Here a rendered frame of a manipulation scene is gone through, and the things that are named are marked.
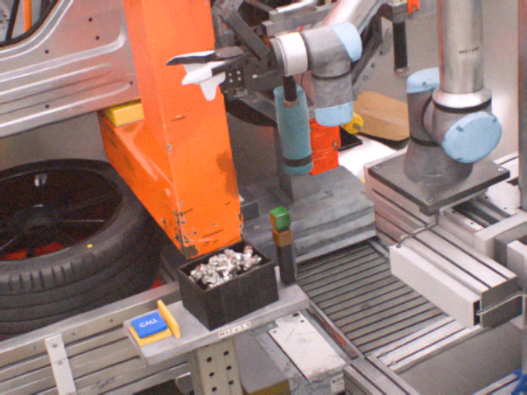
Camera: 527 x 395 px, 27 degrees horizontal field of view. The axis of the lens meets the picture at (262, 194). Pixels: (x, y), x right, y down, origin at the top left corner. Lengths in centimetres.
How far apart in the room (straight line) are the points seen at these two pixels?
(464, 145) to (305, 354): 112
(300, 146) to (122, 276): 62
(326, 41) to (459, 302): 58
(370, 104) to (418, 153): 226
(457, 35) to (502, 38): 310
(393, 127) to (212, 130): 187
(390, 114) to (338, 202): 109
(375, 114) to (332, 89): 247
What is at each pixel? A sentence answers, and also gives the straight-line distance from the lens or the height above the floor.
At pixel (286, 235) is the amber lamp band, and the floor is 60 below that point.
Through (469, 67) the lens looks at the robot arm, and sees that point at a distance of 218.
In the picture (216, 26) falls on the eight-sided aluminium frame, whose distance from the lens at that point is 306.
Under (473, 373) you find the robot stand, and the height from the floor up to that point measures 21.
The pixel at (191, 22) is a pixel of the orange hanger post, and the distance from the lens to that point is 255.
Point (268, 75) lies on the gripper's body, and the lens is 205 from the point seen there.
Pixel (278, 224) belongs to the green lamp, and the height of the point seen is 64.
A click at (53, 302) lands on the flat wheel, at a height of 40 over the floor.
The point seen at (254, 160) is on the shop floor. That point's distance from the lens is 433.
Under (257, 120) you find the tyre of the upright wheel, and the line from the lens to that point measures 329.
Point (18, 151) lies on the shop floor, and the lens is 475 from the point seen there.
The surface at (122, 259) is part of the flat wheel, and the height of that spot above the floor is 44.
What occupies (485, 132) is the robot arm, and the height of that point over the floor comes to 100.
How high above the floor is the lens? 201
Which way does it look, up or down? 30 degrees down
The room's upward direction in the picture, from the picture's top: 8 degrees counter-clockwise
